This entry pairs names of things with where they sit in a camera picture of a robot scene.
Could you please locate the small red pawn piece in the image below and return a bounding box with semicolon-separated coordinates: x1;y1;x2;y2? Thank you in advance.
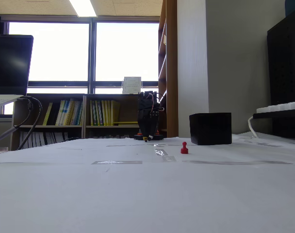
180;141;190;155

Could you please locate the black square bin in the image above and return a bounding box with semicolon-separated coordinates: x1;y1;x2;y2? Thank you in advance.
189;112;232;146

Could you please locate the flat lying yellow book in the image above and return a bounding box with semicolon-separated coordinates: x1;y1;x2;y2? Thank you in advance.
113;121;141;126

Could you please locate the low wooden bookshelf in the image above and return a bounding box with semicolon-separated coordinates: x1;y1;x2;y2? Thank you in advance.
11;93;86;151
83;93;143;139

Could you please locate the white paper sign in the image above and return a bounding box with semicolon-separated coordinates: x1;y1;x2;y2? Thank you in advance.
122;76;142;95

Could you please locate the thick yellow book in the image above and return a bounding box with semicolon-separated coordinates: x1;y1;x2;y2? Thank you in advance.
110;100;121;126

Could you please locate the tall wooden bookshelf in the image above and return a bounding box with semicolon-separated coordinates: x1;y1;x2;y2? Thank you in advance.
158;0;179;138

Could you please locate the green striped yellow book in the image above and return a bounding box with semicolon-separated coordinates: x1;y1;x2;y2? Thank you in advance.
90;100;99;126

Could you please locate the white paper table cover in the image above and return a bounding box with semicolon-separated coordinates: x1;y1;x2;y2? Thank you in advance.
0;132;295;233

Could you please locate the blue white book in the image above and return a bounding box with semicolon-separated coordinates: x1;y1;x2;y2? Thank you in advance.
62;99;72;126

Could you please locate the yellow white book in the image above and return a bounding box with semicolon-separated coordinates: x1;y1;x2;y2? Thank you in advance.
55;100;66;126

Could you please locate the leaning yellow book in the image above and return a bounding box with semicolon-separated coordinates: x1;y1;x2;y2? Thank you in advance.
42;102;53;126

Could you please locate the row of white binders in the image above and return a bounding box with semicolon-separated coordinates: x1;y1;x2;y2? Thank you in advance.
18;131;70;149

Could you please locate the ceiling light panel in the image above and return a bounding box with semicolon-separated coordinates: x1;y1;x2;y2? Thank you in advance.
69;0;98;17

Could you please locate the white power strip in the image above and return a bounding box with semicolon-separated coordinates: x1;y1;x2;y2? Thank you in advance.
256;100;295;114

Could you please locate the dark screen laptop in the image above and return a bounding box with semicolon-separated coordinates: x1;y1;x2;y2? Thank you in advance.
0;34;34;110

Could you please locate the black pegboard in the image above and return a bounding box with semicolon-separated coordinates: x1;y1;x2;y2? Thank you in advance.
267;4;295;140

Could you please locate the dark teal object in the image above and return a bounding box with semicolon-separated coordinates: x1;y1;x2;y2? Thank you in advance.
284;0;295;17

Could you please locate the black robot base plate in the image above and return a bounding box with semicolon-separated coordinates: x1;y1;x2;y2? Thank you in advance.
133;133;165;142

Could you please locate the dark window frame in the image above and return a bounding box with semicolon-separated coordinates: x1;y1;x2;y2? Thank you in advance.
0;16;163;95

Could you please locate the white power strip cable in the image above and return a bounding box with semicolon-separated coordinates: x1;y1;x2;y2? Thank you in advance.
247;116;260;139

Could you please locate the black laptop cable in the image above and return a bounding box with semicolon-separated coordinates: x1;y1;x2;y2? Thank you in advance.
16;96;43;150
14;96;33;128

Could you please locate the dark shelf rail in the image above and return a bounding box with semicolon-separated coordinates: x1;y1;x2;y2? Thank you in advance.
253;109;295;120

